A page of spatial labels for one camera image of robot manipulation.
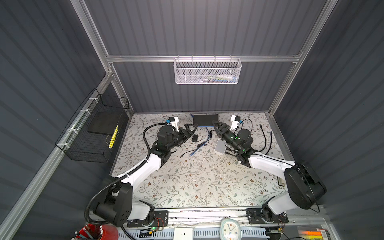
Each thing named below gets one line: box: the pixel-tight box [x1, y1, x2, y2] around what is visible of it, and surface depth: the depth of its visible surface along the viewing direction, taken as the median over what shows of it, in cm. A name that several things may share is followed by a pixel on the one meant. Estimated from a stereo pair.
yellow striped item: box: [108, 124, 119, 149], surface depth 72 cm
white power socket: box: [173, 227, 193, 240], surface depth 68 cm
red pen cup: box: [72, 223, 119, 240], surface depth 61 cm
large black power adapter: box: [192, 134, 199, 143], surface depth 106 cm
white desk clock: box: [219, 218, 242, 240], surface depth 70 cm
